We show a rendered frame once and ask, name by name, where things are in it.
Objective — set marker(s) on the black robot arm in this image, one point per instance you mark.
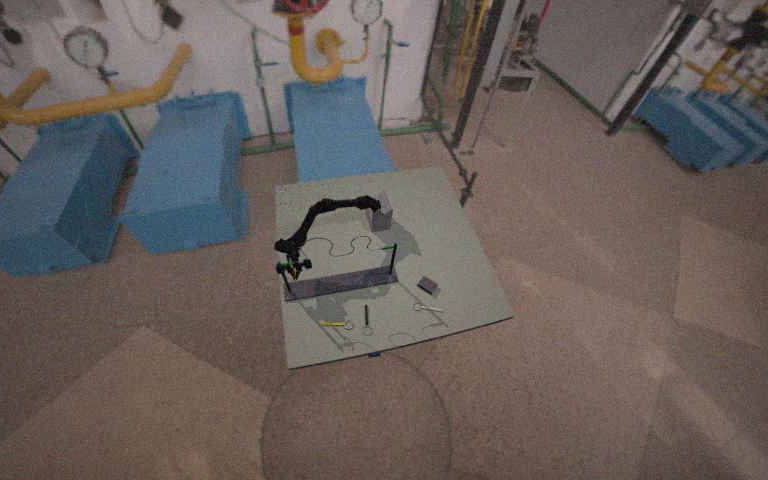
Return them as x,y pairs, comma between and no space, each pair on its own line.
300,236

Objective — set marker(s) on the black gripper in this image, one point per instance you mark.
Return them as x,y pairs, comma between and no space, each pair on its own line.
306,264

